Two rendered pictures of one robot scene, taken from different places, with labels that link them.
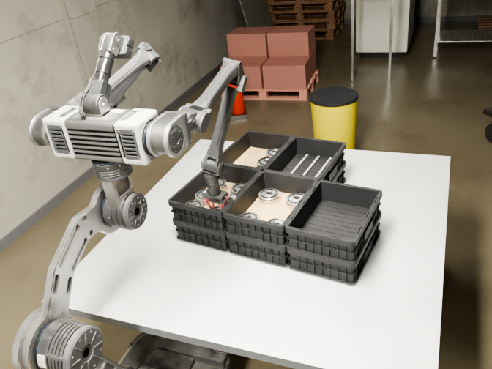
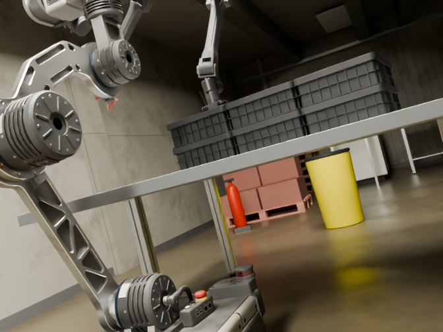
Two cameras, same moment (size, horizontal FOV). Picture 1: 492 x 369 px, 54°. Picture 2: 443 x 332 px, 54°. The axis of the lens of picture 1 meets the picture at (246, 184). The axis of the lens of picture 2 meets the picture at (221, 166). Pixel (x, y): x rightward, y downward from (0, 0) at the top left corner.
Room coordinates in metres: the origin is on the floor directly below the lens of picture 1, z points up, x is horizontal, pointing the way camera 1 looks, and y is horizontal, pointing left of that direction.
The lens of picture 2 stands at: (0.02, 0.28, 0.65)
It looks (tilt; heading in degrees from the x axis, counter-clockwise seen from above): 1 degrees up; 357
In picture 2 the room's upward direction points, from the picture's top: 15 degrees counter-clockwise
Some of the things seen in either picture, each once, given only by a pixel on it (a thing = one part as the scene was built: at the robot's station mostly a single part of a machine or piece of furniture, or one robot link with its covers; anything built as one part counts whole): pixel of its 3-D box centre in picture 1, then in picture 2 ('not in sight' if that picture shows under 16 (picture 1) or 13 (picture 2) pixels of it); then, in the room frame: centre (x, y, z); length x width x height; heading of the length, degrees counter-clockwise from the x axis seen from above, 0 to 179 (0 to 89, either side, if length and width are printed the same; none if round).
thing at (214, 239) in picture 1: (220, 214); (225, 151); (2.02, 0.14, 0.76); 0.40 x 0.30 x 0.12; 148
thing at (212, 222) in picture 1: (217, 195); (219, 128); (2.02, 0.14, 0.87); 0.40 x 0.30 x 0.11; 148
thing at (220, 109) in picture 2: (216, 187); (216, 118); (2.02, 0.14, 0.92); 0.40 x 0.30 x 0.02; 148
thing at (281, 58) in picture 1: (269, 62); (263, 190); (5.78, -0.47, 0.34); 1.12 x 0.80 x 0.68; 63
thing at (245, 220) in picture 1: (271, 198); (275, 97); (1.86, -0.11, 0.92); 0.40 x 0.30 x 0.02; 148
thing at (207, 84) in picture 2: (211, 178); (209, 85); (1.89, 0.15, 1.04); 0.07 x 0.06 x 0.07; 155
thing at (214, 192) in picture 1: (214, 189); (213, 99); (1.89, 0.15, 0.98); 0.10 x 0.07 x 0.07; 56
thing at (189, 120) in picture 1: (181, 124); not in sight; (1.57, 0.19, 1.45); 0.09 x 0.08 x 0.12; 65
